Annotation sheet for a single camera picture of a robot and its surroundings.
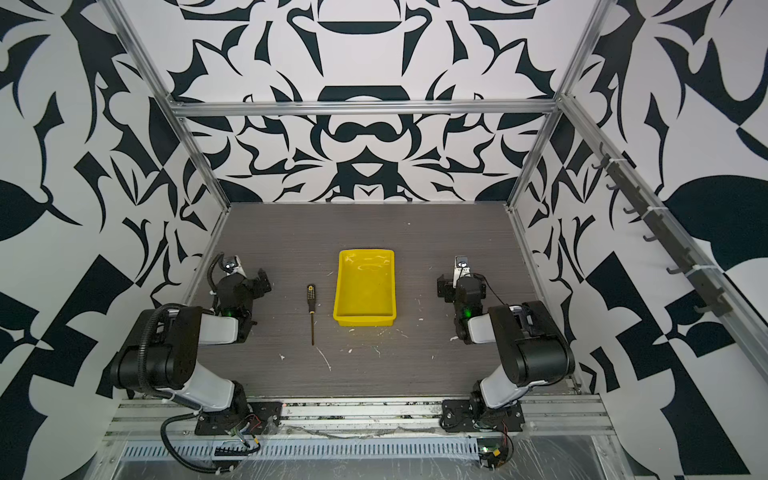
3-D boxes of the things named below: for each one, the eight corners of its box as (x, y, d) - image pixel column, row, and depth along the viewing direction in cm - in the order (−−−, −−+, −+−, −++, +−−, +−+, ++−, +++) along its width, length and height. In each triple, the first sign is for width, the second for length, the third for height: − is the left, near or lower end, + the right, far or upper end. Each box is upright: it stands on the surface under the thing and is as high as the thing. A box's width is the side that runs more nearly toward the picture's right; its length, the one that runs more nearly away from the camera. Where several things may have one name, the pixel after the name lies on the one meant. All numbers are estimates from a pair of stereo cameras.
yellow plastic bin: (334, 327, 91) (330, 316, 85) (341, 259, 107) (339, 245, 101) (396, 327, 91) (397, 316, 85) (394, 259, 107) (395, 246, 101)
